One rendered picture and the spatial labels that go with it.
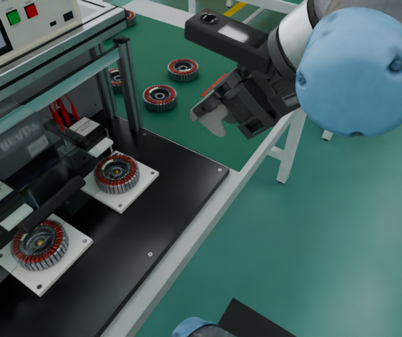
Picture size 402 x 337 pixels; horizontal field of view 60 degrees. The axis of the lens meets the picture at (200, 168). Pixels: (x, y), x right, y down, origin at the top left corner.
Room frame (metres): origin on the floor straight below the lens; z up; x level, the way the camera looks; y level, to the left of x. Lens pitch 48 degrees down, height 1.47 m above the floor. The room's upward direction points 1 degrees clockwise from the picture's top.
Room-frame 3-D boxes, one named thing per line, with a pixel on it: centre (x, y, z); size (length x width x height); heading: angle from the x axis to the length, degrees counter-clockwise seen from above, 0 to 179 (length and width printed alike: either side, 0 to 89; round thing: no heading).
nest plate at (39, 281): (0.38, 0.34, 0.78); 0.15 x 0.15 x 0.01; 58
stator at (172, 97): (0.95, 0.14, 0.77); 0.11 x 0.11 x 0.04
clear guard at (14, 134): (0.39, 0.35, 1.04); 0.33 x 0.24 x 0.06; 58
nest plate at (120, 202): (0.59, 0.21, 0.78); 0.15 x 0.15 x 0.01; 58
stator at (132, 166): (0.59, 0.21, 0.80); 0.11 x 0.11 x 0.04
